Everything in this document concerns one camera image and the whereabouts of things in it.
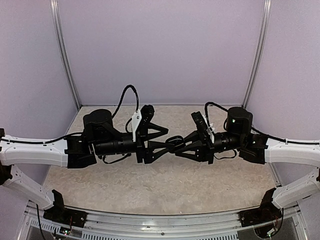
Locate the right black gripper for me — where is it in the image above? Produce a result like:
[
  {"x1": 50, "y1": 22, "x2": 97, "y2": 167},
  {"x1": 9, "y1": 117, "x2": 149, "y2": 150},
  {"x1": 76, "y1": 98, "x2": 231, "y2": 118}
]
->
[{"x1": 173, "y1": 129, "x2": 245, "y2": 165}]

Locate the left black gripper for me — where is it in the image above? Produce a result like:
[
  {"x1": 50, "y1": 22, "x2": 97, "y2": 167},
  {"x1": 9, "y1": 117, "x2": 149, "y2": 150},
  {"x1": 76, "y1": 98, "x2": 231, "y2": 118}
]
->
[{"x1": 94, "y1": 122, "x2": 175, "y2": 163}]

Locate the black earbud charging case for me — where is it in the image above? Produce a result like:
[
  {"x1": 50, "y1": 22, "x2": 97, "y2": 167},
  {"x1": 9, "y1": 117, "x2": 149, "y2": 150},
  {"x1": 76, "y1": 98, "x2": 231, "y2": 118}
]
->
[{"x1": 165, "y1": 135, "x2": 186, "y2": 152}]

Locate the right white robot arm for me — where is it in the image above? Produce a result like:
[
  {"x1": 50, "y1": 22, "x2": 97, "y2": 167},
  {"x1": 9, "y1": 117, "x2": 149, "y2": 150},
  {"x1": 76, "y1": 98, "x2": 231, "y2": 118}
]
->
[{"x1": 174, "y1": 107, "x2": 320, "y2": 222}]

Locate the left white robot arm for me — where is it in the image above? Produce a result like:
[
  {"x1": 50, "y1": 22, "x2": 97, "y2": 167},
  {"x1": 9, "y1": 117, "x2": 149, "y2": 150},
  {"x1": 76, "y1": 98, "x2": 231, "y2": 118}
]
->
[{"x1": 0, "y1": 105, "x2": 175, "y2": 223}]

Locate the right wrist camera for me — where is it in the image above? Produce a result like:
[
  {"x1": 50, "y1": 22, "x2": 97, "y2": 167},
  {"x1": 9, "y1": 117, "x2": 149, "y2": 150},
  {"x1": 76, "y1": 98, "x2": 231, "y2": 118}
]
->
[{"x1": 191, "y1": 111, "x2": 215, "y2": 144}]

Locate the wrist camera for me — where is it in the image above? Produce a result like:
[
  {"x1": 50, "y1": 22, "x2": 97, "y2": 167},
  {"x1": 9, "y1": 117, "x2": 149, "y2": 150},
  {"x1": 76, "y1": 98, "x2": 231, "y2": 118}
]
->
[
  {"x1": 191, "y1": 111, "x2": 215, "y2": 144},
  {"x1": 131, "y1": 104, "x2": 155, "y2": 142}
]

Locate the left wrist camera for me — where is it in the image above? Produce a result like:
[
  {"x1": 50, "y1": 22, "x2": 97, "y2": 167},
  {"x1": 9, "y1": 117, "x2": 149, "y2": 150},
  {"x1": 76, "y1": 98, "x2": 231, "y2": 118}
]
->
[{"x1": 131, "y1": 104, "x2": 155, "y2": 142}]

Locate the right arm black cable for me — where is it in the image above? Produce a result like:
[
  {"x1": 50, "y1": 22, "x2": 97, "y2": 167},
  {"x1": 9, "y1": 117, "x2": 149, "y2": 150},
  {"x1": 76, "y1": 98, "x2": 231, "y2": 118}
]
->
[{"x1": 204, "y1": 101, "x2": 320, "y2": 161}]

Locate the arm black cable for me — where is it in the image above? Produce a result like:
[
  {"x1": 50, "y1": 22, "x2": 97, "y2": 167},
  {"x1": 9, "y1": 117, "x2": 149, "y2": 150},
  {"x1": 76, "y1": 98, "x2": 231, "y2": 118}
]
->
[
  {"x1": 0, "y1": 85, "x2": 140, "y2": 165},
  {"x1": 204, "y1": 101, "x2": 320, "y2": 161}
]

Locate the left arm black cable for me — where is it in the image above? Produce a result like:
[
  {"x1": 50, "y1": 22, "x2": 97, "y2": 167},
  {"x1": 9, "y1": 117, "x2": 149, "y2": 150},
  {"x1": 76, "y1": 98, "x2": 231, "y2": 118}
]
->
[{"x1": 0, "y1": 85, "x2": 140, "y2": 165}]

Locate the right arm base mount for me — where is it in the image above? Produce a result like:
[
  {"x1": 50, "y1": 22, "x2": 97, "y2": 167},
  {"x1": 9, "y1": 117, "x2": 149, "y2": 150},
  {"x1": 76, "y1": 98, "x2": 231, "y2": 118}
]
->
[{"x1": 238, "y1": 187, "x2": 283, "y2": 227}]

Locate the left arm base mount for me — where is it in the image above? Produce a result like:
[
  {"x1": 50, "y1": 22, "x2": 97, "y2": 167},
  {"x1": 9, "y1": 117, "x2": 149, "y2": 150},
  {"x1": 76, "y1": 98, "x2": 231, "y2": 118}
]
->
[{"x1": 43, "y1": 190, "x2": 88, "y2": 228}]

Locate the front aluminium rail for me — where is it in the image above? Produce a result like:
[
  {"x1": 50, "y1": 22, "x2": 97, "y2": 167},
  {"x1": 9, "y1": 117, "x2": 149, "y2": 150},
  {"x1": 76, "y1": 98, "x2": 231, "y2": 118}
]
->
[{"x1": 17, "y1": 202, "x2": 310, "y2": 240}]

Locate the right aluminium frame post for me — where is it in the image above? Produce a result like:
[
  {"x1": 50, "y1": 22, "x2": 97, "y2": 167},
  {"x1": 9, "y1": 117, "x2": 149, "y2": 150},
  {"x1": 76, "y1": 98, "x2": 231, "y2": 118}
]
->
[{"x1": 242, "y1": 0, "x2": 272, "y2": 109}]

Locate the aluminium frame post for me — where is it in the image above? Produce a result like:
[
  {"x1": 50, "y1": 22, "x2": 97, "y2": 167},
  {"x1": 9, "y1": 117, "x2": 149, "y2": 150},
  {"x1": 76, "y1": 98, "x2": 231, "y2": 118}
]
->
[
  {"x1": 242, "y1": 0, "x2": 272, "y2": 109},
  {"x1": 49, "y1": 0, "x2": 82, "y2": 111}
]

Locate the left aluminium frame post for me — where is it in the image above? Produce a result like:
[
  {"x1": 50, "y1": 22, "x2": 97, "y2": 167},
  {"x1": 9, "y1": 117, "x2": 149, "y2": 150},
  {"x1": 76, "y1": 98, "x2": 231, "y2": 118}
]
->
[{"x1": 49, "y1": 0, "x2": 82, "y2": 111}]

